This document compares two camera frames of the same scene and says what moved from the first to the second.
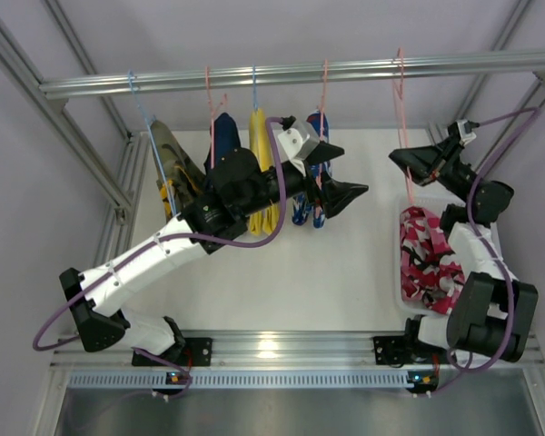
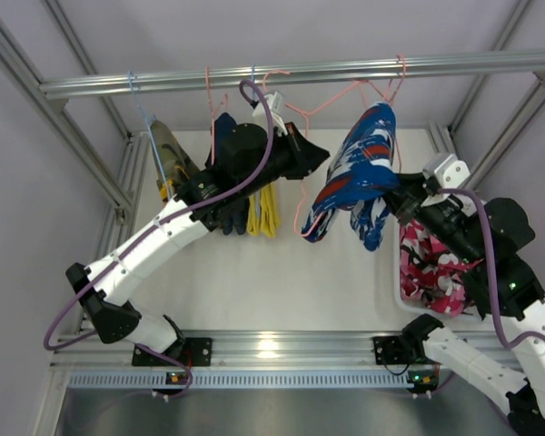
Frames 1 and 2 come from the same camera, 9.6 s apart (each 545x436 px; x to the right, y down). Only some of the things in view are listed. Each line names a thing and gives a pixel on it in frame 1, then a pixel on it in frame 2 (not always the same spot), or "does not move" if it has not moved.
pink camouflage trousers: x=431 y=271 does not move
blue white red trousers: x=302 y=202 → x=360 y=174
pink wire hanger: x=213 y=113 does not move
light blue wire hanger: x=154 y=141 does not move
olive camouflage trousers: x=181 y=175 does not move
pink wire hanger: x=319 y=182 → x=401 y=63
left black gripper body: x=315 y=180 → x=295 y=152
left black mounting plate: x=197 y=351 does not move
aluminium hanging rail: x=544 y=64 does not move
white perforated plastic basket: x=436 y=206 does not move
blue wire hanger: x=253 y=88 does not move
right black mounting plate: x=389 y=350 does not move
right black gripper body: x=439 y=159 → x=409 y=203
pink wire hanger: x=398 y=84 → x=388 y=99
